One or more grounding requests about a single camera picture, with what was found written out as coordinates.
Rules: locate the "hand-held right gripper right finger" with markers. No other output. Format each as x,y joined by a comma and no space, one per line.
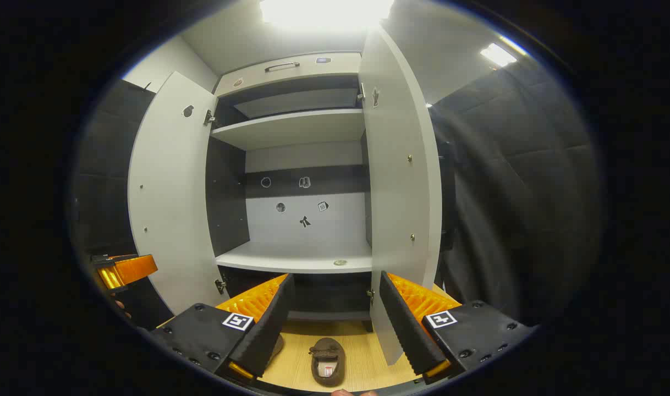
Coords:
404,330

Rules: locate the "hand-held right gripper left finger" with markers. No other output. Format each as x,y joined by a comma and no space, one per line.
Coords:
269,330

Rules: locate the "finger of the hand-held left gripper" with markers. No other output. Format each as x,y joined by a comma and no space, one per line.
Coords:
128,269

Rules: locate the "white shoe cabinet door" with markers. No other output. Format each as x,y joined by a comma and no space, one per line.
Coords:
170,192
395,192

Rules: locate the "white shoe cabinet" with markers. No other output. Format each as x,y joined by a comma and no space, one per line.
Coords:
302,129

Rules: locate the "black backdrop cloth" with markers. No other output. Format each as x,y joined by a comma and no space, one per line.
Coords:
522,192
106,165

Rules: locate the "ceiling light panel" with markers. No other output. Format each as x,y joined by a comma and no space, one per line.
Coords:
324,12
498,54

